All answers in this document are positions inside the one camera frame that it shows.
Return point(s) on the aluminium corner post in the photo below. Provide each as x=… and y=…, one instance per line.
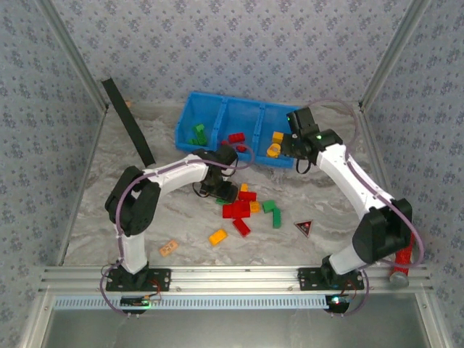
x=392, y=54
x=74, y=54

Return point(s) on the black triangular red-light device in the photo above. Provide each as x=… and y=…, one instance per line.
x=303, y=227

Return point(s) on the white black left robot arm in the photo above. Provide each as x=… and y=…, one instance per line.
x=174, y=175

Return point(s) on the black flat strip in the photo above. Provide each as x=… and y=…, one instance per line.
x=127, y=121

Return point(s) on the grey metal shelf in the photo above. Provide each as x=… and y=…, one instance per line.
x=235, y=330

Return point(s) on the small circuit board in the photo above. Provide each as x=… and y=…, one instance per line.
x=337, y=302
x=136, y=301

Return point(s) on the aluminium side rail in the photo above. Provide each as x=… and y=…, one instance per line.
x=373, y=152
x=82, y=181

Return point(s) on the yellow lego brick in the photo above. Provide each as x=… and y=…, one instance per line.
x=254, y=206
x=218, y=236
x=277, y=137
x=274, y=150

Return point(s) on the orange lego brick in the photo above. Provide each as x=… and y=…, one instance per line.
x=244, y=187

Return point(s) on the small orange brick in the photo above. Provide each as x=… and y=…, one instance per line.
x=167, y=248

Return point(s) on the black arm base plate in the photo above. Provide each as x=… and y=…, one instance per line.
x=308, y=279
x=159, y=279

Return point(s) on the blue three-compartment container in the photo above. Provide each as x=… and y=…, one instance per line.
x=239, y=116

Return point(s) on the aluminium front rail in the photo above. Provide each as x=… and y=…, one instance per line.
x=235, y=279

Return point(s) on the red glitter cylinder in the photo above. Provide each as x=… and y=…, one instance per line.
x=402, y=261

